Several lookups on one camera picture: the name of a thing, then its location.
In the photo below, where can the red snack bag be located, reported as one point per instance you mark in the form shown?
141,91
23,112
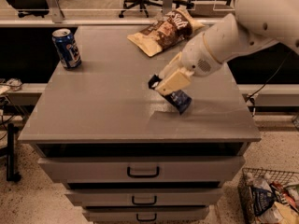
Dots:
283,196

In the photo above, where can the grey window rail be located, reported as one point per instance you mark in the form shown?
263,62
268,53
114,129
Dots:
72,22

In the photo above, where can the black office chair centre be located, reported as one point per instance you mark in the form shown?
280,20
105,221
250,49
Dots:
142,5

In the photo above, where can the yellow snack bag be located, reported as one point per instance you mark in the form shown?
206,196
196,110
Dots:
286,214

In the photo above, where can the bottom grey drawer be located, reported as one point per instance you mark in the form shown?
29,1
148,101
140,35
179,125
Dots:
145,214

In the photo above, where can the dark blue rxbar wrapper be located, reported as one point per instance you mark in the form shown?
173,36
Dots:
178,99

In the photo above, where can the dark blue snack bag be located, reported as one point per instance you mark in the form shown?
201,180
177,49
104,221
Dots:
263,199

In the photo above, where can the black metal stand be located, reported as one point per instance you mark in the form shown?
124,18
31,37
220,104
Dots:
12,175

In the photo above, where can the top grey drawer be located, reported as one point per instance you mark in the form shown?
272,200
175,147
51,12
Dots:
141,169

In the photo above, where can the wire basket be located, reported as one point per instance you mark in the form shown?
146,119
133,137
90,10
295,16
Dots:
262,178

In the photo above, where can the grey drawer cabinet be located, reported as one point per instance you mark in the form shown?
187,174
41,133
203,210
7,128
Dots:
105,108

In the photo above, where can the blue pepsi soda can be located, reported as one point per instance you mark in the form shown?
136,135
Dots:
65,43

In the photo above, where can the grey drawer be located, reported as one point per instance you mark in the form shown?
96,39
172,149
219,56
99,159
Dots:
145,214
141,169
142,197

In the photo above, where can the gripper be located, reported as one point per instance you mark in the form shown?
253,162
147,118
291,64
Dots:
196,57

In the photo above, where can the cream and brown chip bag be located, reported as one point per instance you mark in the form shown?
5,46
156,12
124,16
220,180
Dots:
176,26

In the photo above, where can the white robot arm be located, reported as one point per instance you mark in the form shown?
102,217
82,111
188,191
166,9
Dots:
253,26

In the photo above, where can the middle grey drawer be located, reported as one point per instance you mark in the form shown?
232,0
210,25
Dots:
142,197

